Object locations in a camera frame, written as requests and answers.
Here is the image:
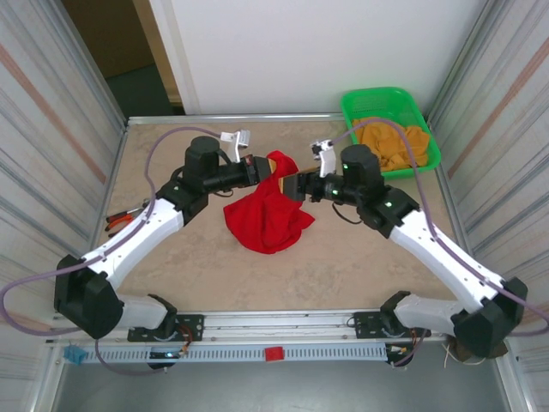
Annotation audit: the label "red t-shirt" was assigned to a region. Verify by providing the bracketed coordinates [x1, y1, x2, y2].
[222, 149, 317, 255]

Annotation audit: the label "mustard orange cloth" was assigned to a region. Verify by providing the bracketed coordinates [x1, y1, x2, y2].
[352, 119, 431, 173]

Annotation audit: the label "green plastic basket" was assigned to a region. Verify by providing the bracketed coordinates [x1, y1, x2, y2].
[340, 87, 443, 179]

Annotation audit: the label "brown wooden door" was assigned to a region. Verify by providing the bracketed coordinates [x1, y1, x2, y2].
[62, 0, 158, 81]

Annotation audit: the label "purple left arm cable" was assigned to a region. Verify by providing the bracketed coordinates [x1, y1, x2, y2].
[0, 126, 226, 377]

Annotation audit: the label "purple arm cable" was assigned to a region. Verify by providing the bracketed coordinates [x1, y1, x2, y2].
[329, 118, 549, 369]
[0, 126, 226, 377]

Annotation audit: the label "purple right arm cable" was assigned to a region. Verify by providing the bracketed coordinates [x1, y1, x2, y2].
[329, 118, 549, 369]

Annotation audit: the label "orange handled pliers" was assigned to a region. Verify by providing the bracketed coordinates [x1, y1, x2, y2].
[106, 208, 149, 239]

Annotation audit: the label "aluminium mounting rail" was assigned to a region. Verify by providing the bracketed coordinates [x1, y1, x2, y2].
[51, 311, 507, 344]

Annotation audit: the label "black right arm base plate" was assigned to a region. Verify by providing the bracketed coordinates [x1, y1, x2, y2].
[352, 312, 431, 340]

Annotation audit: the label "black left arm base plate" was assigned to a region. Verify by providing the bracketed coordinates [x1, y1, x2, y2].
[128, 314, 205, 343]

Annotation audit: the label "grey slotted cable duct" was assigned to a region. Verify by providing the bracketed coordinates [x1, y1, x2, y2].
[81, 345, 389, 364]

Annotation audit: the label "brown cloth bag with string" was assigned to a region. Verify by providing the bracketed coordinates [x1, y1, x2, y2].
[444, 339, 510, 366]

